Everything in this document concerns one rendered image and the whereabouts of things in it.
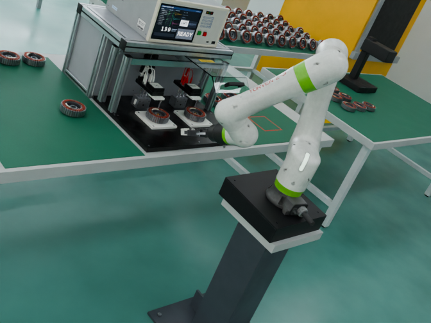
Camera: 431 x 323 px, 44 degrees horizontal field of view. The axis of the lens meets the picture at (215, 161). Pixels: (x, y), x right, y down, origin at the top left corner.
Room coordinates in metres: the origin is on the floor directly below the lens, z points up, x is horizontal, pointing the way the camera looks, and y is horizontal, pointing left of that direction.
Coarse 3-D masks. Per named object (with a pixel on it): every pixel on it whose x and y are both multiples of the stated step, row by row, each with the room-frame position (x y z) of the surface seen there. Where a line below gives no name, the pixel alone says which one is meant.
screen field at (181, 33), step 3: (180, 30) 2.49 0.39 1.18; (183, 30) 2.50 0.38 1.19; (186, 30) 2.51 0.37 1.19; (189, 30) 2.53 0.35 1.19; (192, 30) 2.54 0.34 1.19; (177, 33) 2.48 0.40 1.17; (180, 33) 2.49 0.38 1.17; (183, 33) 2.51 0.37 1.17; (186, 33) 2.52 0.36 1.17; (189, 33) 2.53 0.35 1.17; (192, 33) 2.55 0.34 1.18; (177, 36) 2.48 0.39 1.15; (180, 36) 2.50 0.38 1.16; (183, 36) 2.51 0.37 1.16; (186, 36) 2.52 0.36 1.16; (189, 36) 2.54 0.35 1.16; (192, 36) 2.55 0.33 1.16; (186, 39) 2.53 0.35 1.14; (189, 39) 2.54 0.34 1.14
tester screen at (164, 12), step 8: (160, 8) 2.37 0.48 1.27; (168, 8) 2.40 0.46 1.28; (176, 8) 2.44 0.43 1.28; (184, 8) 2.47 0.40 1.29; (160, 16) 2.38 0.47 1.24; (168, 16) 2.41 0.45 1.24; (176, 16) 2.45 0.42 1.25; (184, 16) 2.48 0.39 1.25; (192, 16) 2.52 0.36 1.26; (160, 24) 2.39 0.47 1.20; (168, 24) 2.42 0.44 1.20; (176, 24) 2.46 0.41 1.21; (160, 32) 2.40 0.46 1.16; (168, 32) 2.43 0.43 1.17; (176, 32) 2.47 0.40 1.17
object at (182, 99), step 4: (172, 96) 2.60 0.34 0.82; (184, 96) 2.64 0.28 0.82; (172, 100) 2.59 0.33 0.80; (176, 100) 2.58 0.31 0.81; (180, 100) 2.60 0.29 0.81; (184, 100) 2.62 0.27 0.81; (172, 104) 2.59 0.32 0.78; (176, 104) 2.58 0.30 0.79; (180, 104) 2.60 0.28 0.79; (184, 104) 2.63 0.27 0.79
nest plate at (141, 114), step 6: (138, 114) 2.31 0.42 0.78; (144, 114) 2.34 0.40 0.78; (144, 120) 2.28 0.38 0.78; (150, 120) 2.29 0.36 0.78; (168, 120) 2.37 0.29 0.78; (150, 126) 2.25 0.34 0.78; (156, 126) 2.26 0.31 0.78; (162, 126) 2.29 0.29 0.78; (168, 126) 2.31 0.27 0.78; (174, 126) 2.34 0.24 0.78
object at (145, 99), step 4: (136, 96) 2.40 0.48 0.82; (140, 96) 2.42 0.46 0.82; (144, 96) 2.44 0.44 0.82; (148, 96) 2.46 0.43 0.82; (132, 100) 2.41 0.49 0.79; (140, 100) 2.40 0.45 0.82; (144, 100) 2.41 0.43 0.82; (148, 100) 2.43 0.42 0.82; (132, 104) 2.41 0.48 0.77; (136, 104) 2.39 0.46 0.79; (140, 104) 2.40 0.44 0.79; (144, 104) 2.42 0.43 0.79; (148, 104) 2.44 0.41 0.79
